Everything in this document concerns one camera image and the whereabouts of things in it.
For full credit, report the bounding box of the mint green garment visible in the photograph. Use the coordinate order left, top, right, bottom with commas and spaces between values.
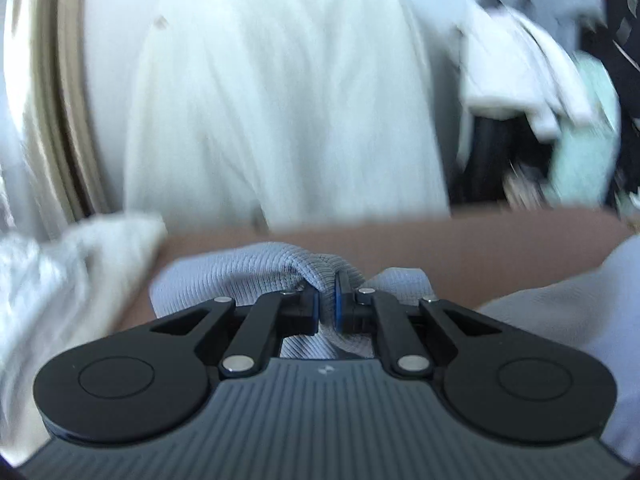
545, 52, 623, 208

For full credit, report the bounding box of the stack of folded white clothes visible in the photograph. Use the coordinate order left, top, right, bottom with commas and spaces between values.
0, 212, 168, 461

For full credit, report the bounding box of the grey waffle knit garment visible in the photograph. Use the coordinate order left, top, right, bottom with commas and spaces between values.
149, 234, 640, 466

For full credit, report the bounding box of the beige wooden frame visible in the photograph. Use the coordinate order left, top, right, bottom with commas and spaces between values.
10, 0, 111, 221

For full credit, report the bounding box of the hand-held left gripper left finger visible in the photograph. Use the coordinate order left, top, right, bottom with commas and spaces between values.
148, 285, 321, 378

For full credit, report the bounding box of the cream cloth cover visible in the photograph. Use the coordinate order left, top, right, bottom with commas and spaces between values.
125, 0, 451, 231

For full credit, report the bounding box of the black clothing pile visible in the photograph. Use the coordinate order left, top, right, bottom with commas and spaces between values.
450, 115, 551, 206

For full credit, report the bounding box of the white padded jacket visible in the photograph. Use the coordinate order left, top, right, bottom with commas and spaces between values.
460, 5, 596, 141

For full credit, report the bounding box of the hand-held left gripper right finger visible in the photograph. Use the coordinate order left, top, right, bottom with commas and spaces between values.
334, 271, 501, 380

